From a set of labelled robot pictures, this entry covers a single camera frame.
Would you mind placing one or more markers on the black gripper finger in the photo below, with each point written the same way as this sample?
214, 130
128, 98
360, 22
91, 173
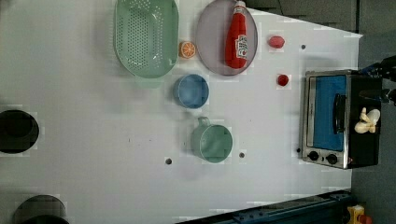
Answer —
386, 69
385, 96

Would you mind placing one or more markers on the peeled banana toy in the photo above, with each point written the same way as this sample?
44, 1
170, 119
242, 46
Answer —
368, 121

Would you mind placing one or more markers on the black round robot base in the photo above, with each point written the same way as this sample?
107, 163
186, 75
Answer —
18, 131

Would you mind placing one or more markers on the black round robot base lower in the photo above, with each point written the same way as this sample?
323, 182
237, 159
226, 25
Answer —
41, 209

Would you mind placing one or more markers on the black silver toaster oven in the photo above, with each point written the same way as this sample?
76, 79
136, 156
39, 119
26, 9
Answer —
332, 108

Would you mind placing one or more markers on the red strawberry toy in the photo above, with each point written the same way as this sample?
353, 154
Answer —
282, 80

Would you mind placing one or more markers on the pink strawberry toy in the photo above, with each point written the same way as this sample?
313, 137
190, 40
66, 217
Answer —
276, 42

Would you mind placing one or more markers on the yellow red button box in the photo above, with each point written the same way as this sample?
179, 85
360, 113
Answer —
358, 216

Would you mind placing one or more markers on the red ketchup bottle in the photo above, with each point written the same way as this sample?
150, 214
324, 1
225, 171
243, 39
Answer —
236, 47

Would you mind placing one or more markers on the green mug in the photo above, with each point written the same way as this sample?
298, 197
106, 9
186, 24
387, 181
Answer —
211, 142

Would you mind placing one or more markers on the grey round plate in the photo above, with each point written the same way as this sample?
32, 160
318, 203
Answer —
211, 33

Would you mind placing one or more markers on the blue bowl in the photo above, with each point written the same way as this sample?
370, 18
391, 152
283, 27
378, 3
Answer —
191, 91

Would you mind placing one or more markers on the orange slice toy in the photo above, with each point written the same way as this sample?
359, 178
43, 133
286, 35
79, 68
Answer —
186, 49

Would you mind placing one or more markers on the green perforated colander basket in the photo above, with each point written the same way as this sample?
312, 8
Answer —
146, 36

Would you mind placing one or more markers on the blue metal frame rail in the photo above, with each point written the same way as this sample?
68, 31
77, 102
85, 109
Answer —
326, 208

